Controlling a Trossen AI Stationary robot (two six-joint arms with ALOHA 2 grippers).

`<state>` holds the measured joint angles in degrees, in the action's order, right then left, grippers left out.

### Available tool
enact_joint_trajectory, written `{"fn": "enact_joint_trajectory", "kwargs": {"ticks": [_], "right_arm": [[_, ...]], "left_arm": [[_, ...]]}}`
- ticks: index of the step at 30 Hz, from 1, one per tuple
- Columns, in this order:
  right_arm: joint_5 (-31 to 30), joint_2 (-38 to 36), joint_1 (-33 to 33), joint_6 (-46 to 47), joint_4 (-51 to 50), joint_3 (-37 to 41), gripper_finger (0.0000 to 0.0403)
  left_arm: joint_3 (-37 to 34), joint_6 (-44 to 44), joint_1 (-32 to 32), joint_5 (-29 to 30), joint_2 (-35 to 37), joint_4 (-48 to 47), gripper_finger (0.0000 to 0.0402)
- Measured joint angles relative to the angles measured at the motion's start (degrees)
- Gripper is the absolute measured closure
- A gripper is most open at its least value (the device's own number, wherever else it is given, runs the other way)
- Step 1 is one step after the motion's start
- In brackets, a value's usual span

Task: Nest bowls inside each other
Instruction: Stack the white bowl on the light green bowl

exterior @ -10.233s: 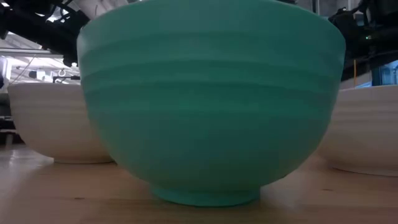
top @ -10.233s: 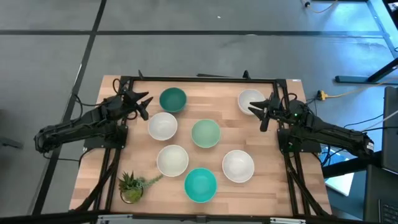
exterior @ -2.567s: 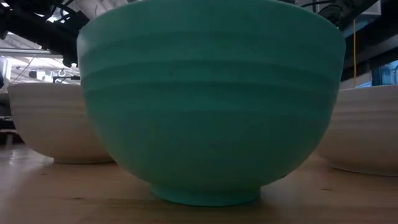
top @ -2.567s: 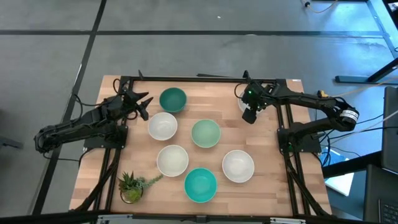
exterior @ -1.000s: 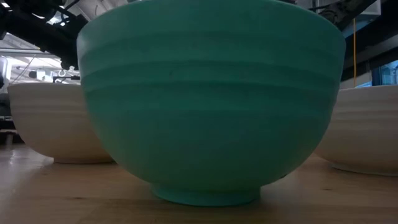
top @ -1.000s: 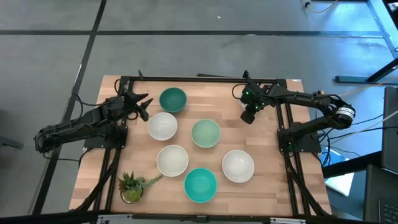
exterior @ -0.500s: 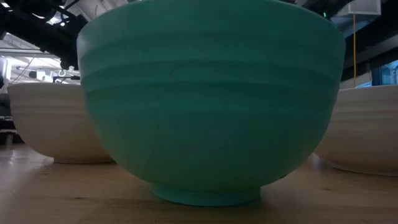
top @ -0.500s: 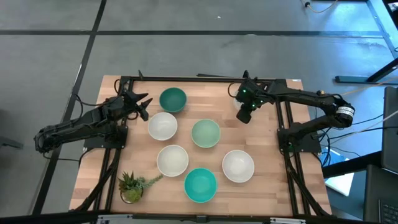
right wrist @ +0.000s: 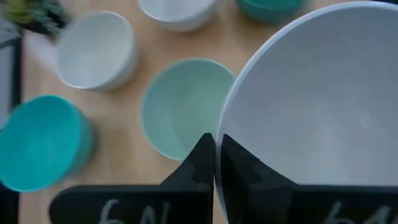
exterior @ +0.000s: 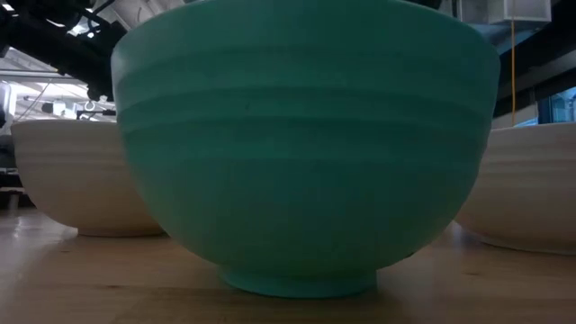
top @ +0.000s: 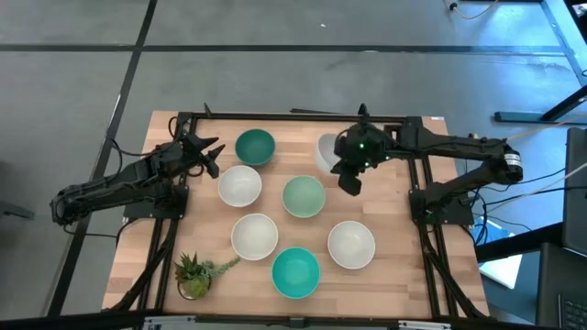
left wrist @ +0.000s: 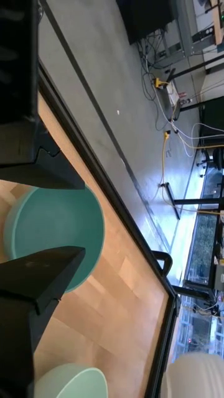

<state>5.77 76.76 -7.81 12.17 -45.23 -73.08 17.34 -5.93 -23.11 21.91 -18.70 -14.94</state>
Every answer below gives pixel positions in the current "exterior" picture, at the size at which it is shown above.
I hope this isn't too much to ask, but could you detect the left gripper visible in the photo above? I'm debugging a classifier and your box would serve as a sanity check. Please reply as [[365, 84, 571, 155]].
[[53, 20, 130, 104]]

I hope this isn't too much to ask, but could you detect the white ceramic bowl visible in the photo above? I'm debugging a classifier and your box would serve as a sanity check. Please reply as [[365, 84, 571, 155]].
[[454, 121, 576, 257], [11, 119, 166, 239]]

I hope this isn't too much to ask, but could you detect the teal ceramic bowl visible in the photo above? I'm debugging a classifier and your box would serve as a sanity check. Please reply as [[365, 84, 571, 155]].
[[110, 0, 501, 300]]

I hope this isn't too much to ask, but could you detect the white hanging ceiling box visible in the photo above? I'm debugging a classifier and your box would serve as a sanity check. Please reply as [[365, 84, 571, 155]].
[[488, 0, 553, 24]]

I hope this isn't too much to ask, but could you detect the black aluminium table frame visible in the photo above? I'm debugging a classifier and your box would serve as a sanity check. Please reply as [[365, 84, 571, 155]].
[[0, 168, 36, 211]]

